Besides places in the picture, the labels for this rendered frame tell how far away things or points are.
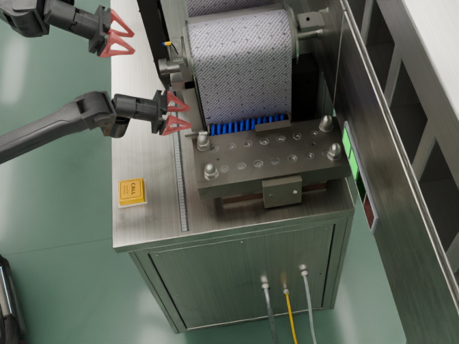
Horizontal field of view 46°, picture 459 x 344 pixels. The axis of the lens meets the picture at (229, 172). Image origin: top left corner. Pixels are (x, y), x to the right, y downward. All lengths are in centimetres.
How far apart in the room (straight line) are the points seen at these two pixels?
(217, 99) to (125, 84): 50
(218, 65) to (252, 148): 25
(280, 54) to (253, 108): 19
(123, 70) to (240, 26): 65
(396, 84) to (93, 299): 182
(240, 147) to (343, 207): 32
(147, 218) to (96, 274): 103
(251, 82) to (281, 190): 29
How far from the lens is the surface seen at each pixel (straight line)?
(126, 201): 152
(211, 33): 130
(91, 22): 127
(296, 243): 160
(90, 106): 134
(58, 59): 339
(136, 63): 187
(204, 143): 141
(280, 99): 144
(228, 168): 139
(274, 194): 140
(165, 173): 156
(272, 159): 139
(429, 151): 81
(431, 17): 82
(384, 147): 99
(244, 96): 141
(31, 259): 264
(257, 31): 130
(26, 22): 128
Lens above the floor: 218
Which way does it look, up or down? 56 degrees down
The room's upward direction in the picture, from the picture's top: 9 degrees counter-clockwise
